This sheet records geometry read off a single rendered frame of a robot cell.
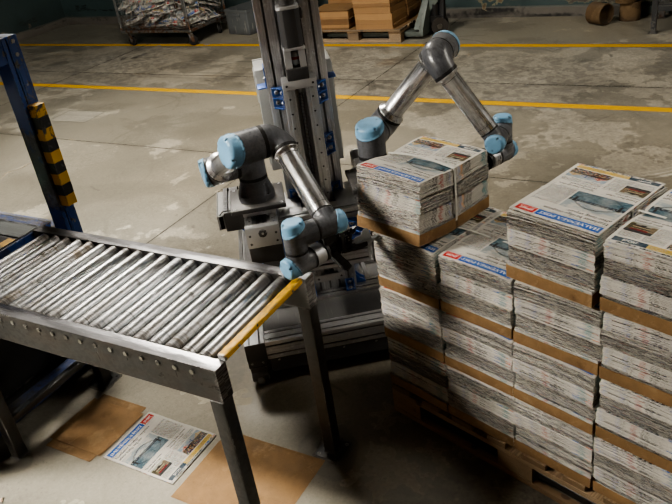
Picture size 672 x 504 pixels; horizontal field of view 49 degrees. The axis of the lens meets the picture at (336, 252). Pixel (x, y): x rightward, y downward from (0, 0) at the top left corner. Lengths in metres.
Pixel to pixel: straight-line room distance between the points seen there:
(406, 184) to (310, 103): 0.76
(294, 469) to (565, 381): 1.11
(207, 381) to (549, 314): 1.01
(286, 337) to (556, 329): 1.31
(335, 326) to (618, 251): 1.51
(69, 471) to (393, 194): 1.73
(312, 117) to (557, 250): 1.28
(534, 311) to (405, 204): 0.53
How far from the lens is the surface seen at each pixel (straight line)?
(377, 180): 2.44
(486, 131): 2.83
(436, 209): 2.43
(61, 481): 3.21
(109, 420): 3.38
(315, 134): 3.01
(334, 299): 3.38
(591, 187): 2.27
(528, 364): 2.39
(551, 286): 2.17
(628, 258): 2.01
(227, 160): 2.50
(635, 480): 2.44
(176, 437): 3.17
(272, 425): 3.09
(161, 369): 2.26
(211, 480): 2.95
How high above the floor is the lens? 2.04
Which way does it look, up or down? 29 degrees down
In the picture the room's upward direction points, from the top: 9 degrees counter-clockwise
